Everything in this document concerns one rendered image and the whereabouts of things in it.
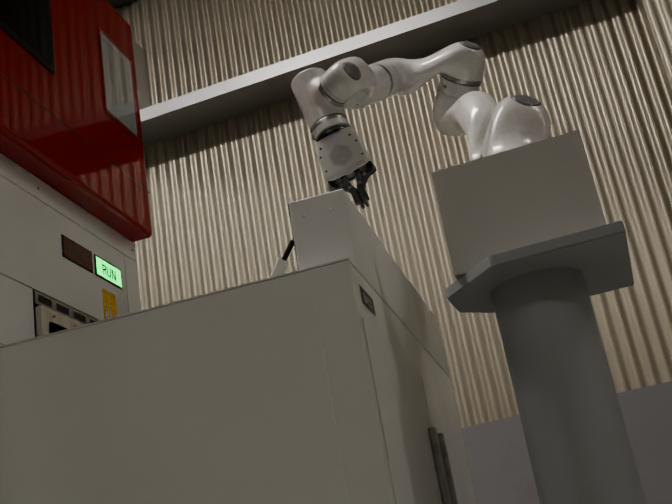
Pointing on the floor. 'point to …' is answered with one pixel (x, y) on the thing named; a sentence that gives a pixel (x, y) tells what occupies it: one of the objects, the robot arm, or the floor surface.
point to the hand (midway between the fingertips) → (360, 197)
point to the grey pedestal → (561, 359)
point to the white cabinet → (235, 404)
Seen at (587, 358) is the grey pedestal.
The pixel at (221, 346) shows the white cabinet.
